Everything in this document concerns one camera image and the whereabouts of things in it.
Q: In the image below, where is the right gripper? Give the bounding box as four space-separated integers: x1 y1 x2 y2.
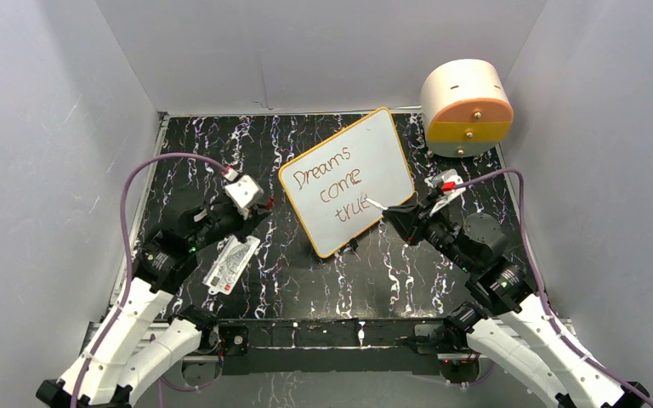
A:
382 191 475 273

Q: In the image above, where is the white whiteboard marker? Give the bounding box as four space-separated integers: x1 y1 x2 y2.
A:
366 197 388 211

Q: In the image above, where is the yellow framed whiteboard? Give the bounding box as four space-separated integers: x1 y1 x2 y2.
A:
278 107 416 258

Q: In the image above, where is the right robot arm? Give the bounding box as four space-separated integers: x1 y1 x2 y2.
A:
383 204 649 407

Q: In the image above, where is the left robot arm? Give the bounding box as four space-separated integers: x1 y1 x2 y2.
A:
36 197 274 407

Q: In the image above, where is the flat packaged ruler set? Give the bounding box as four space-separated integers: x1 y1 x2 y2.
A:
202 236 261 295

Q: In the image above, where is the round three drawer cabinet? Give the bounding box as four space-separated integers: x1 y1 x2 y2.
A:
419 59 514 158

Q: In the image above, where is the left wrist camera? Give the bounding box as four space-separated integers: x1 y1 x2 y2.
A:
224 174 264 219

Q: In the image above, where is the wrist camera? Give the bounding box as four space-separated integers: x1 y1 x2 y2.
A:
424 169 466 216
224 174 264 219

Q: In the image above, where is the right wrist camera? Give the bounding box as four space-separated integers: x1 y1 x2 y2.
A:
424 169 466 216

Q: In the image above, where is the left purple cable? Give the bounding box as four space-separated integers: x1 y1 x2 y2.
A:
70 153 241 408

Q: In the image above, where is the purple cable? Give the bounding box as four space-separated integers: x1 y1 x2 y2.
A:
441 167 653 408
70 153 241 408

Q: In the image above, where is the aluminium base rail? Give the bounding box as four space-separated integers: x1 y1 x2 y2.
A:
187 317 478 359

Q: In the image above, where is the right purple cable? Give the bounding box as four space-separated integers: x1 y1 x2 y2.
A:
441 167 653 408

